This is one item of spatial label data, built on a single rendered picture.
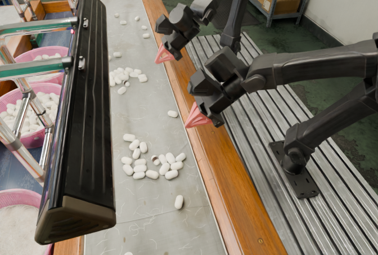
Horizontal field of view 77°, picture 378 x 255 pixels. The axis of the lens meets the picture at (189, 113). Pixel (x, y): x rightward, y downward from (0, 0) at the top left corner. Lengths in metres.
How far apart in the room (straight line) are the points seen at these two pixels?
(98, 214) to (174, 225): 0.36
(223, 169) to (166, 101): 0.35
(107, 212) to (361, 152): 1.85
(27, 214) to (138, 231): 0.28
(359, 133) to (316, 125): 1.47
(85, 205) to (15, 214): 0.51
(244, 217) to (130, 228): 0.26
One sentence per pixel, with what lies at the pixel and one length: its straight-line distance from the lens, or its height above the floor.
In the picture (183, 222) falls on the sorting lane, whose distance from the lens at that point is 0.62.
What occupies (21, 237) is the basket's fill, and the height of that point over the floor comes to 0.74.
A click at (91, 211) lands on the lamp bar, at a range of 0.27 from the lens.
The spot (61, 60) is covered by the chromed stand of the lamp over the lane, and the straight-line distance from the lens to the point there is 0.41.
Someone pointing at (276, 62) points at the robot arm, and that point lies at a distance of 0.56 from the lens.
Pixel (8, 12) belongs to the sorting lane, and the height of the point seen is 0.74.
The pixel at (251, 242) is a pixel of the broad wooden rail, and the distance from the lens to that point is 0.59.
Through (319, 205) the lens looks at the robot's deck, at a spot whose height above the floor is 0.67.
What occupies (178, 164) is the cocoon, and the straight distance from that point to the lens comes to 0.66.
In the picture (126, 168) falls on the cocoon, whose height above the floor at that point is 0.76.
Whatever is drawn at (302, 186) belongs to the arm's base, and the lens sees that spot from 0.79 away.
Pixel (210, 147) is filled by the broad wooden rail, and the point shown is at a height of 0.76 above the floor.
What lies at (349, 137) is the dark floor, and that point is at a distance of 2.05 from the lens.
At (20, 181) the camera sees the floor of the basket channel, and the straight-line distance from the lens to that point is 0.89.
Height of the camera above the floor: 1.32
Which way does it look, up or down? 45 degrees down
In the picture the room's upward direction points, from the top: straight up
